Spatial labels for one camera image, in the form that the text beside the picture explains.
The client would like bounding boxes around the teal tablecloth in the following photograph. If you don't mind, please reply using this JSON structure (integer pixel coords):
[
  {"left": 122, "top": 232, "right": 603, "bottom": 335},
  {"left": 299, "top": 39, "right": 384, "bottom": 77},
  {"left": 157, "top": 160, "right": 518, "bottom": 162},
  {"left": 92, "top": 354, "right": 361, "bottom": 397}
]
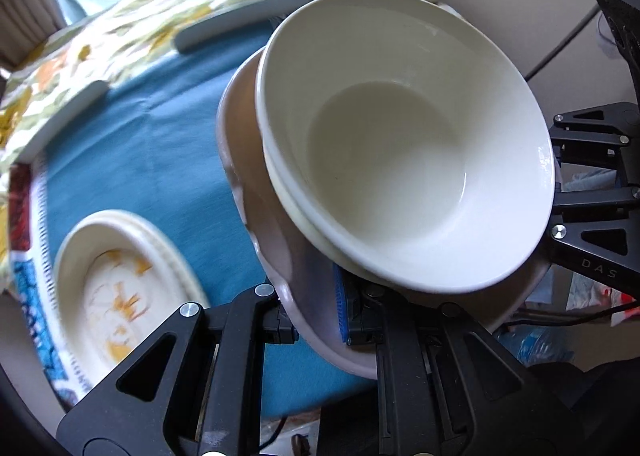
[{"left": 7, "top": 21, "right": 381, "bottom": 419}]

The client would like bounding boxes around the white bowl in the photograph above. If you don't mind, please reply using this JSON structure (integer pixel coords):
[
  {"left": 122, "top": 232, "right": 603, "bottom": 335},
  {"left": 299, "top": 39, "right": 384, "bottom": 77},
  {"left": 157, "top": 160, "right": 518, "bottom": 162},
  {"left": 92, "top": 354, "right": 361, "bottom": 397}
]
[{"left": 255, "top": 0, "right": 557, "bottom": 296}]

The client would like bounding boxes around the white plastic bag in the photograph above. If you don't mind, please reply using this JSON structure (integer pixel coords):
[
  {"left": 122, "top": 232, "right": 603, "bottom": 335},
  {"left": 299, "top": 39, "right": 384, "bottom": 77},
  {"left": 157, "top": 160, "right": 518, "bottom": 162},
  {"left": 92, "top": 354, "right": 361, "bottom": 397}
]
[{"left": 565, "top": 267, "right": 632, "bottom": 315}]

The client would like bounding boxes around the grey cable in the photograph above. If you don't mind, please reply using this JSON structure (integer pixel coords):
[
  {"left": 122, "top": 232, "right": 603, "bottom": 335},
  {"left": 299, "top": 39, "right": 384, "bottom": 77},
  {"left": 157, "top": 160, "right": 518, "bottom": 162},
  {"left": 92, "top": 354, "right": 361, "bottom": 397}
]
[{"left": 525, "top": 0, "right": 608, "bottom": 80}]

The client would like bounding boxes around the floral blanket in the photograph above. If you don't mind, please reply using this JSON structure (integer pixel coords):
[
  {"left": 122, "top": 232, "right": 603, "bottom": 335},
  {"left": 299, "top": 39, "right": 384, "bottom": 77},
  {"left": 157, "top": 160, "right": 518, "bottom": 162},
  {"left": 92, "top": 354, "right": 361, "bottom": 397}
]
[{"left": 0, "top": 0, "right": 441, "bottom": 297}]

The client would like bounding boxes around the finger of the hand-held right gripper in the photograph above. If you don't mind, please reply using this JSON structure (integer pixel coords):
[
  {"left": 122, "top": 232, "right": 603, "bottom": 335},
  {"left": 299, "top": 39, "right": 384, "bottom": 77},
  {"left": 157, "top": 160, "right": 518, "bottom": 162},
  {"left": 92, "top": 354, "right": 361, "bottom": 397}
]
[
  {"left": 547, "top": 102, "right": 640, "bottom": 177},
  {"left": 552, "top": 183, "right": 640, "bottom": 224}
]

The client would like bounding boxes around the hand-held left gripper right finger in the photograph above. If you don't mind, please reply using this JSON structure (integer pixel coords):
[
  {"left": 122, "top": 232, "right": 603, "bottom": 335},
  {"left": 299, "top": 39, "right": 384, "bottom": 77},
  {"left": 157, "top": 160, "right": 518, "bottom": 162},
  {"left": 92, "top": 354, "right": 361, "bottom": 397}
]
[{"left": 331, "top": 263, "right": 581, "bottom": 456}]

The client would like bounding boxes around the black cable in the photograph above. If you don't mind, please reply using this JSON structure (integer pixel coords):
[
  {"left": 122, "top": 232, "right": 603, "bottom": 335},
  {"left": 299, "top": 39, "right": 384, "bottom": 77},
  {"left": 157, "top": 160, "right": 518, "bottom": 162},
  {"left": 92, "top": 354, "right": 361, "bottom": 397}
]
[{"left": 510, "top": 300, "right": 640, "bottom": 328}]

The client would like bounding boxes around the yellow printed plate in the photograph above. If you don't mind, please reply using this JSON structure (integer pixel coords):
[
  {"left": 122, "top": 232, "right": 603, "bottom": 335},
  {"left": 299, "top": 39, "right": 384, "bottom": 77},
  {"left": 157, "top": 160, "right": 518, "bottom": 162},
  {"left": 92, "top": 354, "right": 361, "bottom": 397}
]
[{"left": 52, "top": 210, "right": 198, "bottom": 389}]

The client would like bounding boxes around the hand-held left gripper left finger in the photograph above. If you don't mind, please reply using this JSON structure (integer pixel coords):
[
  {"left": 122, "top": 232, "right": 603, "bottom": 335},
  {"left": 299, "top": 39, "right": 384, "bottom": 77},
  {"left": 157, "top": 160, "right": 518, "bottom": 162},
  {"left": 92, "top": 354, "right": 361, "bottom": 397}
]
[{"left": 56, "top": 283, "right": 301, "bottom": 456}]

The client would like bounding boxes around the beige curtain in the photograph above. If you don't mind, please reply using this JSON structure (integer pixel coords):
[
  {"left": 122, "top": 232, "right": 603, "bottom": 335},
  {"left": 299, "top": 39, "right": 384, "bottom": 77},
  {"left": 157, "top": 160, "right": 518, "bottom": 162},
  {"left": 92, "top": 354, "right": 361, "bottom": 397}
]
[{"left": 0, "top": 0, "right": 66, "bottom": 73}]

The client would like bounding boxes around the pink bowl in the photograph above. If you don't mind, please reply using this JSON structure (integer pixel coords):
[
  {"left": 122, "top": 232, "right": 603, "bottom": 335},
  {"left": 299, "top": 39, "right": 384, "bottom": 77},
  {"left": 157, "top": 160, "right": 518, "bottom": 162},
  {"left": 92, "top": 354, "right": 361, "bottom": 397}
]
[{"left": 216, "top": 45, "right": 553, "bottom": 381}]

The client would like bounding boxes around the white plate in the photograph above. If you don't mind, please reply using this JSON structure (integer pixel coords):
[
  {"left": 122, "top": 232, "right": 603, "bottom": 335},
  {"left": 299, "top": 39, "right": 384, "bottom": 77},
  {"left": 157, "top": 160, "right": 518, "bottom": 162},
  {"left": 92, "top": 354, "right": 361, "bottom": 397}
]
[
  {"left": 125, "top": 216, "right": 206, "bottom": 302},
  {"left": 140, "top": 223, "right": 212, "bottom": 308}
]

